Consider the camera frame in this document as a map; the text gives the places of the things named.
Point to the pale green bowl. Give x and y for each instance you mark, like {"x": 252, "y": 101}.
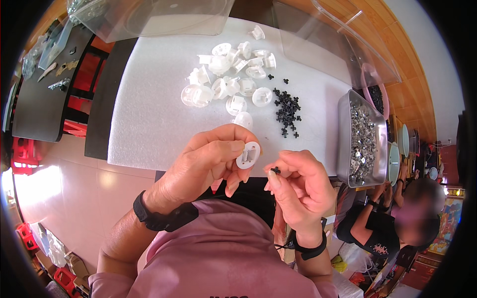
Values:
{"x": 393, "y": 164}
{"x": 404, "y": 139}

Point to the heap of black cross pieces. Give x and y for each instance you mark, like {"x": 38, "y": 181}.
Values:
{"x": 287, "y": 110}

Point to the black side table with parts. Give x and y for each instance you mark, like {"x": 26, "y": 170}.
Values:
{"x": 41, "y": 108}

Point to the white plastic bag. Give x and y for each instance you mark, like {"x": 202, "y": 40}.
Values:
{"x": 52, "y": 244}

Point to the red plastic crate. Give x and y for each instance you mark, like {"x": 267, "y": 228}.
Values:
{"x": 66, "y": 279}
{"x": 26, "y": 234}

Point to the white foam mat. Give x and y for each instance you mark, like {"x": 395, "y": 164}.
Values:
{"x": 156, "y": 111}

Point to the person's left hand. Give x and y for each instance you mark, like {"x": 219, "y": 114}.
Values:
{"x": 186, "y": 171}

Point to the metal tray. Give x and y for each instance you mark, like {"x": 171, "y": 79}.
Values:
{"x": 343, "y": 141}

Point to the pile of white plastic housings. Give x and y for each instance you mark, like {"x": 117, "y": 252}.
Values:
{"x": 227, "y": 82}

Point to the heap of metal clips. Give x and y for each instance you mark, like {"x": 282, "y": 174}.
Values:
{"x": 361, "y": 145}

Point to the small black cross piece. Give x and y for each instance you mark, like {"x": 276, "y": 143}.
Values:
{"x": 276, "y": 170}

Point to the person's body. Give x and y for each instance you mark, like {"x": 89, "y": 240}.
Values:
{"x": 223, "y": 257}

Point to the red plastic stool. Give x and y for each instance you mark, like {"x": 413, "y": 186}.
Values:
{"x": 76, "y": 111}
{"x": 24, "y": 154}

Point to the white round plastic part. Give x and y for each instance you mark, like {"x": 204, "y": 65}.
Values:
{"x": 249, "y": 159}

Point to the colourful framed picture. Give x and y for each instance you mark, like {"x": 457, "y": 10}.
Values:
{"x": 449, "y": 223}

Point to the black wrist band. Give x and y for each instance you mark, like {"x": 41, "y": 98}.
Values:
{"x": 164, "y": 218}
{"x": 311, "y": 250}

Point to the cardboard box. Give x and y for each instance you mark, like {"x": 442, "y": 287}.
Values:
{"x": 77, "y": 265}

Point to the pink bowl of black parts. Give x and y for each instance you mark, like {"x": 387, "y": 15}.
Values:
{"x": 377, "y": 97}

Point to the clear plastic bin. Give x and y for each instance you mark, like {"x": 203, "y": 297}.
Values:
{"x": 160, "y": 16}
{"x": 335, "y": 44}

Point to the person's right hand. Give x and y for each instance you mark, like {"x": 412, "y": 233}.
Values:
{"x": 309, "y": 193}

